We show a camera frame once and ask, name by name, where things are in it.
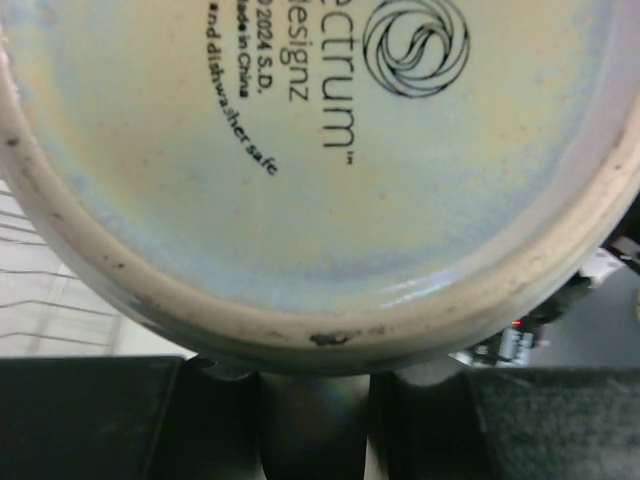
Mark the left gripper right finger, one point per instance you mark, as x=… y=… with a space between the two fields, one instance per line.
x=550 y=423

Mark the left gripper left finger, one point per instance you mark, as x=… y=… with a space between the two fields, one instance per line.
x=126 y=418

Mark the white mug orange interior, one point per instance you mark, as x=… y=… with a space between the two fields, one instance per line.
x=327 y=187

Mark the wire dish rack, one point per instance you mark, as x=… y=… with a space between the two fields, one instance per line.
x=46 y=310

